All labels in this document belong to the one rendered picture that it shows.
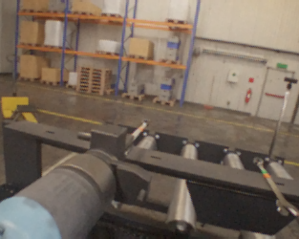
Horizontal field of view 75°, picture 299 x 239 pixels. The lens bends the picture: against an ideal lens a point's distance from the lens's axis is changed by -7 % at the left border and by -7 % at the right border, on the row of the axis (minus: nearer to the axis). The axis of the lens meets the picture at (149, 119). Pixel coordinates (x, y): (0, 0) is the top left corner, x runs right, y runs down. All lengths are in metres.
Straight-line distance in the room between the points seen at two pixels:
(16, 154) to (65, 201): 0.61
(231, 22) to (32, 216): 9.83
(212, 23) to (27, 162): 9.41
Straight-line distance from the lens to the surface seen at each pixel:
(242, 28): 9.90
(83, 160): 0.30
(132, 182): 0.32
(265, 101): 10.01
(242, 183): 0.55
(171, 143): 1.55
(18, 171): 0.86
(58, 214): 0.22
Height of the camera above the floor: 1.40
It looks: 14 degrees down
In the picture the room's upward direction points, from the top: 9 degrees clockwise
